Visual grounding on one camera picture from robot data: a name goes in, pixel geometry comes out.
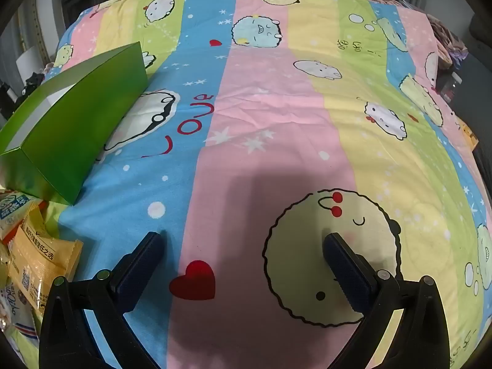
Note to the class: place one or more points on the grey chair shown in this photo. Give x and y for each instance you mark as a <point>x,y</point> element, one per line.
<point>481,27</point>

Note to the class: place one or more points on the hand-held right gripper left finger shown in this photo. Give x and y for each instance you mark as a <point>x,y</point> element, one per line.
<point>139,265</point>

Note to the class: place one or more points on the printed blanket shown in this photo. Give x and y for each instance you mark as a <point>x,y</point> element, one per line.
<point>269,123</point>

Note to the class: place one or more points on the orange packet with blue label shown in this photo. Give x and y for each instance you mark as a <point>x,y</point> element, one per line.
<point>17,205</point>

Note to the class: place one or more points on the black and white clothes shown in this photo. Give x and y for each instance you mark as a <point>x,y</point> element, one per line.
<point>35,78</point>

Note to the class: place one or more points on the white blue snack packet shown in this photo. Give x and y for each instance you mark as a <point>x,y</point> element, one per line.
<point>15,311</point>

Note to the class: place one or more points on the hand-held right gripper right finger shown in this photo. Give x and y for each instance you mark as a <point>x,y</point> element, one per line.
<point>349,273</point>

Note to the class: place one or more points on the dark jar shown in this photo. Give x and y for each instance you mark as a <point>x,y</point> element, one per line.
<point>449,86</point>

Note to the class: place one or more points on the orange yellow snack packet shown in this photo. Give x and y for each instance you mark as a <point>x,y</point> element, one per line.
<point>38,253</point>

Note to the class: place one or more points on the green cardboard box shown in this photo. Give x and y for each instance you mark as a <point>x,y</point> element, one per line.
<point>77,130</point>

